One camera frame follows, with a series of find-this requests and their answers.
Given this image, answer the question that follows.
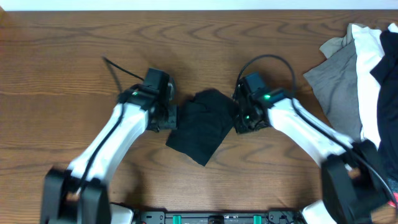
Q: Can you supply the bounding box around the black polo shirt with logo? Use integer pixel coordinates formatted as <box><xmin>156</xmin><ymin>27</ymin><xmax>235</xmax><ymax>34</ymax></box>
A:
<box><xmin>166</xmin><ymin>89</ymin><xmax>238</xmax><ymax>166</ymax></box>

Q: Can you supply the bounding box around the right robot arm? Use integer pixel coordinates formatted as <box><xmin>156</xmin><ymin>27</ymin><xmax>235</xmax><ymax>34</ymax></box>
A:
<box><xmin>234</xmin><ymin>72</ymin><xmax>395</xmax><ymax>223</ymax></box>

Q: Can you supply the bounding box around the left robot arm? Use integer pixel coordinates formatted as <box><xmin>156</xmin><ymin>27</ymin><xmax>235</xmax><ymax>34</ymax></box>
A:
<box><xmin>40</xmin><ymin>68</ymin><xmax>178</xmax><ymax>223</ymax></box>

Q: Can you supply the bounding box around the white garment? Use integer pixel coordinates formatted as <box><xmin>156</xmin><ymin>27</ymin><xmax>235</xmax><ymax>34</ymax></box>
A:
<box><xmin>351</xmin><ymin>24</ymin><xmax>397</xmax><ymax>147</ymax></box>

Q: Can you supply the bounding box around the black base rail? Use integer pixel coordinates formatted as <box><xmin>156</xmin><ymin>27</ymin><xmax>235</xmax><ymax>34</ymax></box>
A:
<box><xmin>108</xmin><ymin>203</ymin><xmax>308</xmax><ymax>224</ymax></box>

